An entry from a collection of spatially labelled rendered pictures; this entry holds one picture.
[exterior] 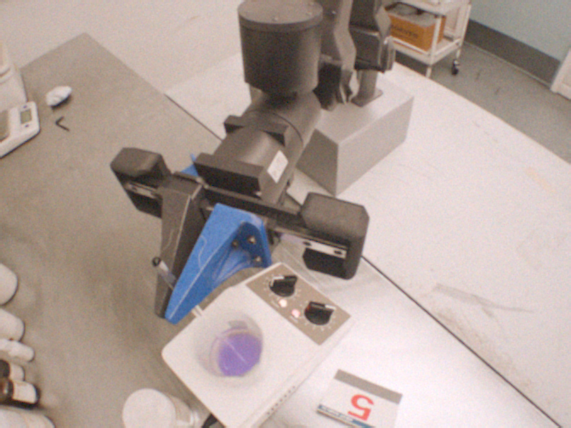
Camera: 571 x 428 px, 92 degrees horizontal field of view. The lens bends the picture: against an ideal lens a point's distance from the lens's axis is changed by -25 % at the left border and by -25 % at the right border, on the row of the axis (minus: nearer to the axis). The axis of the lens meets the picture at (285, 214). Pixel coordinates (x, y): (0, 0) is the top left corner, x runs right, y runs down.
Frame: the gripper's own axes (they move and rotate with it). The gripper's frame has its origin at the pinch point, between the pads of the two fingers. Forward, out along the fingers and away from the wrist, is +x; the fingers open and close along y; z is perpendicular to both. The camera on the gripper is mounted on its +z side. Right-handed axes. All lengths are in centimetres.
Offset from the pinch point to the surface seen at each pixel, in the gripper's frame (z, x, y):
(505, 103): 117, -220, -77
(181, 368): 17.0, 5.4, 4.7
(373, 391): 25.5, -0.8, -15.5
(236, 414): 17.1, 7.4, -2.7
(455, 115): 26, -58, -20
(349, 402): 23.6, 1.6, -13.0
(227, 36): 61, -142, 89
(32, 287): 25.8, 6.9, 40.9
